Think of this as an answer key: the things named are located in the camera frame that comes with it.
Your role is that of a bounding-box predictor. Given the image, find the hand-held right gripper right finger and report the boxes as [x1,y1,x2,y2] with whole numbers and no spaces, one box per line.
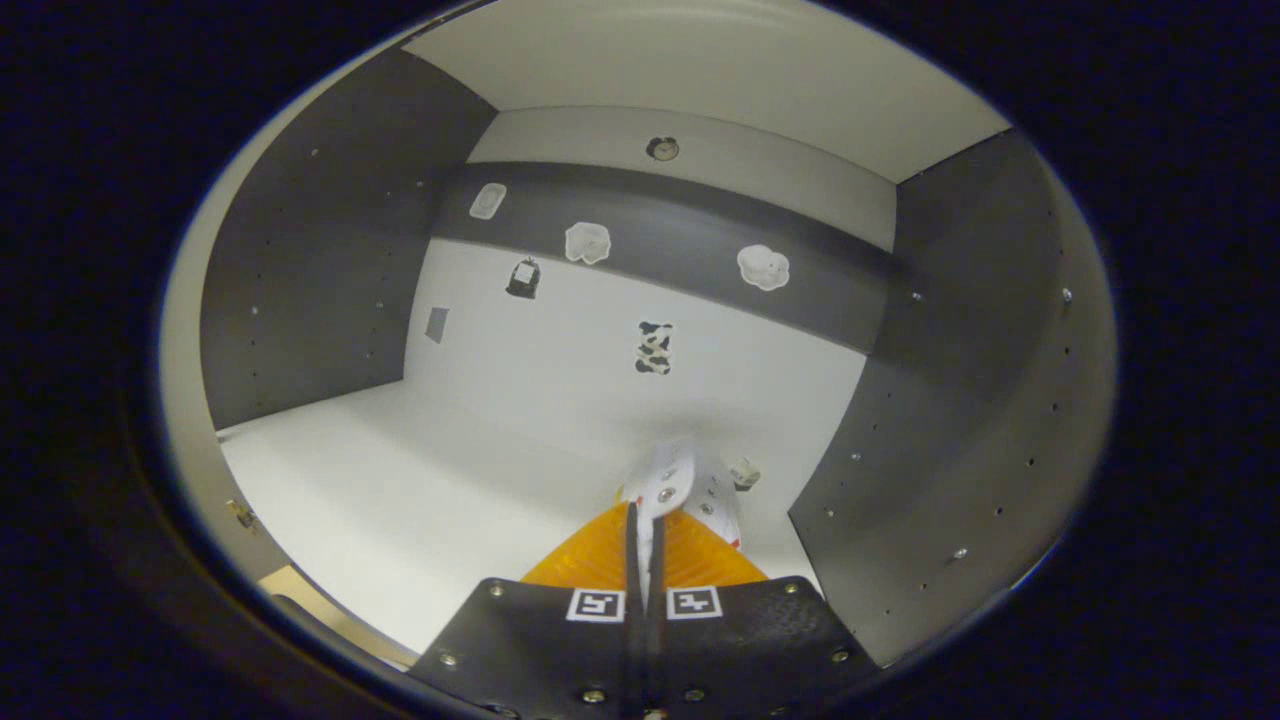
[647,505,883,720]

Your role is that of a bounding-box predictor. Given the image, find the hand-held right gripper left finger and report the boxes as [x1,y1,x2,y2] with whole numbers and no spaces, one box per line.
[410,500,648,720]

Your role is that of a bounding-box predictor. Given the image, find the white shoe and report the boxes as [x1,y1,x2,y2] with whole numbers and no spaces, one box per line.
[618,438,746,601]

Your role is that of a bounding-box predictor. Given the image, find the white shoe cabinet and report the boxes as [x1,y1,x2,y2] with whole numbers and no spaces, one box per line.
[160,0,1119,673]

